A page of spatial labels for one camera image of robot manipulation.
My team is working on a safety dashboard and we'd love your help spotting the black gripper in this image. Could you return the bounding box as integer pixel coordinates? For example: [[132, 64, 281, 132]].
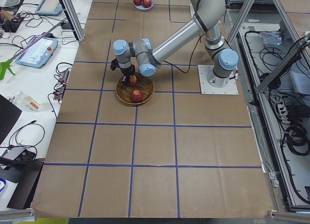
[[110, 59, 135, 85]]

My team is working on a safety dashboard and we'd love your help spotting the dark red basket apple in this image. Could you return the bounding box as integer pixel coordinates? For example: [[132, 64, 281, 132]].
[[130, 90, 143, 103]]

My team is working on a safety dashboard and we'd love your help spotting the grey round plate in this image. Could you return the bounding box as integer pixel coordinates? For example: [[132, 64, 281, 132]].
[[134, 0, 154, 11]]

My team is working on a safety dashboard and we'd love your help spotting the green grabber stick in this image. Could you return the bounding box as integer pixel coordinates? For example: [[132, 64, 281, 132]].
[[0, 18, 67, 80]]

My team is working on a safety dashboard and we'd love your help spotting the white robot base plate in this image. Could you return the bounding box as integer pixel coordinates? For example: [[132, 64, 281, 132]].
[[198, 65, 239, 95]]

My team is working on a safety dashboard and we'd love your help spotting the aluminium frame post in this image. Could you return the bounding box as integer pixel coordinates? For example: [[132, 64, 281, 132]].
[[59, 0, 85, 42]]

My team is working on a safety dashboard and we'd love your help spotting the clear plastic bottle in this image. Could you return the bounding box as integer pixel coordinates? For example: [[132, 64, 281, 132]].
[[14, 90, 40, 112]]

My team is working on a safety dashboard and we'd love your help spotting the teach pendant tablet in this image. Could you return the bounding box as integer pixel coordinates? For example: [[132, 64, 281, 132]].
[[35, 0, 62, 16], [15, 37, 58, 68]]

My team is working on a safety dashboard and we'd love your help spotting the red plate apple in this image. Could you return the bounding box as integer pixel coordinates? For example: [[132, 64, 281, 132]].
[[142, 0, 152, 9], [133, 0, 142, 6]]

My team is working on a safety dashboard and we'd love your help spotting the woven wicker basket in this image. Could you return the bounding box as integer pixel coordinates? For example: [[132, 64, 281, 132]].
[[115, 73, 155, 106]]

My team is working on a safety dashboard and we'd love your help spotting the yellowish red apple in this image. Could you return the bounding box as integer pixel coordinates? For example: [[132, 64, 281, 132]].
[[129, 75, 137, 87]]

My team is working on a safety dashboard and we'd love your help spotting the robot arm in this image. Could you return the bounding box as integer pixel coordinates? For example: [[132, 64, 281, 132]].
[[110, 0, 239, 88]]

